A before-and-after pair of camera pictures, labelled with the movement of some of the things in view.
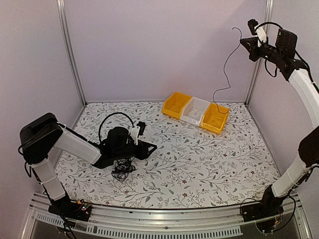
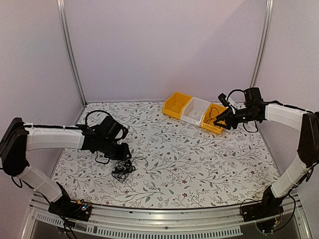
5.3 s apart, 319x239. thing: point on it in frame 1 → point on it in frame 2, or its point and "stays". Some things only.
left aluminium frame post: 69,48 stays
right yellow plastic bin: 212,120 stays
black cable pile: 123,166 stays
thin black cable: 225,71 → 210,112
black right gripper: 252,48 → 231,118
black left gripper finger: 146,145 → 126,152
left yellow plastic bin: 172,105 stays
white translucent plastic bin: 193,111 stays
